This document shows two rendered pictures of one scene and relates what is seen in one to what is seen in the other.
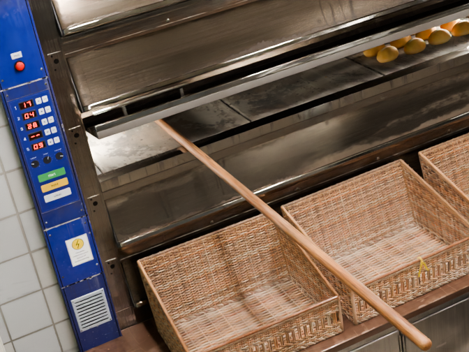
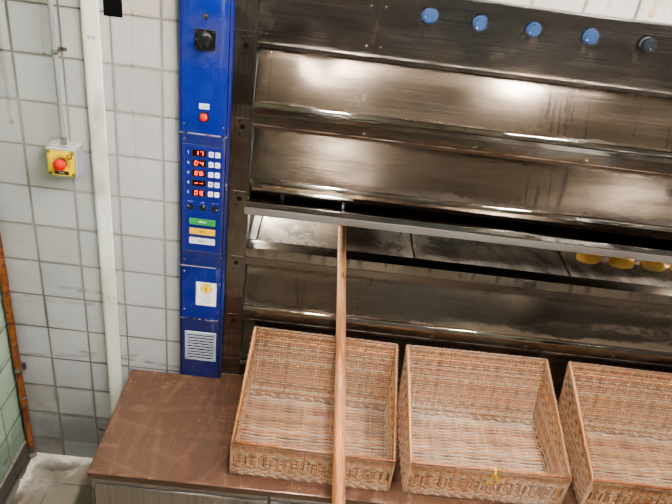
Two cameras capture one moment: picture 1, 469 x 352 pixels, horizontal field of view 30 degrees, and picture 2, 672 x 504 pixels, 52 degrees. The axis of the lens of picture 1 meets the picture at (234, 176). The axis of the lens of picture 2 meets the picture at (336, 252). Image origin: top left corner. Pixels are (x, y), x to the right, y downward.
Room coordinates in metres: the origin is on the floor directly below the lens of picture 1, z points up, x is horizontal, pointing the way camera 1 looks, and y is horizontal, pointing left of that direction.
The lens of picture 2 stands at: (0.80, -0.49, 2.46)
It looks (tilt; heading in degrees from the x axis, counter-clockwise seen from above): 31 degrees down; 18
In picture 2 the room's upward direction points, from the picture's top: 8 degrees clockwise
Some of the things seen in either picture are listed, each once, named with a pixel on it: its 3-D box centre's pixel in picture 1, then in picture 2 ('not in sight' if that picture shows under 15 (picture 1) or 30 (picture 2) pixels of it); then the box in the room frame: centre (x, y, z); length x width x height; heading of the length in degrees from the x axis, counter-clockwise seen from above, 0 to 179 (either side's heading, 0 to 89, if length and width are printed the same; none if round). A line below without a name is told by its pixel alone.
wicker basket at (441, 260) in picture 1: (380, 236); (479, 421); (2.73, -0.49, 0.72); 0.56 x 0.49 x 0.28; 111
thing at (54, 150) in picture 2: not in sight; (65, 158); (2.42, 1.00, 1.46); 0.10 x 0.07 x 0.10; 110
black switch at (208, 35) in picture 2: not in sight; (204, 33); (2.57, 0.58, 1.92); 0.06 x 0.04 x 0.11; 110
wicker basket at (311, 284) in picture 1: (238, 295); (318, 404); (2.53, 0.06, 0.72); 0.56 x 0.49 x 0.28; 109
